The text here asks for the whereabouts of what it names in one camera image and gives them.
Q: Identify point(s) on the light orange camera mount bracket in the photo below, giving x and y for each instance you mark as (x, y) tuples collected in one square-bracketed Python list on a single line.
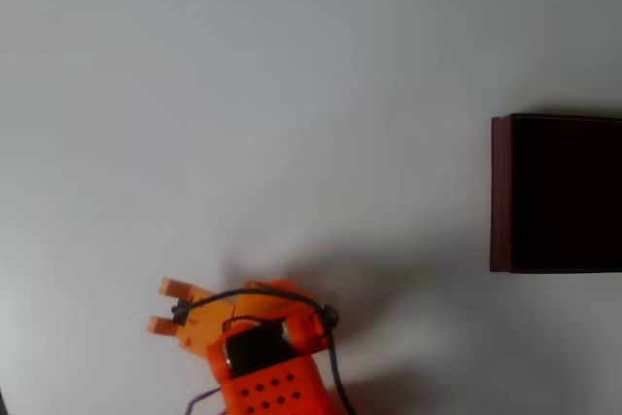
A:
[(209, 318)]

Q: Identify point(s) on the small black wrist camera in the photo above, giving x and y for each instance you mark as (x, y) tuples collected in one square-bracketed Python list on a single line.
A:
[(181, 313)]

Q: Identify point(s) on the orange gripper with motor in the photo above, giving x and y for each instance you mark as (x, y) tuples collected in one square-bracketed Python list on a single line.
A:
[(200, 320)]

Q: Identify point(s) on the dark red open box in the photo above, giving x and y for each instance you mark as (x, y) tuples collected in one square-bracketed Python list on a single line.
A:
[(559, 191)]

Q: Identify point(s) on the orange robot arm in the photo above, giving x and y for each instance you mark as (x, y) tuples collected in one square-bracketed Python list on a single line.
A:
[(272, 395)]

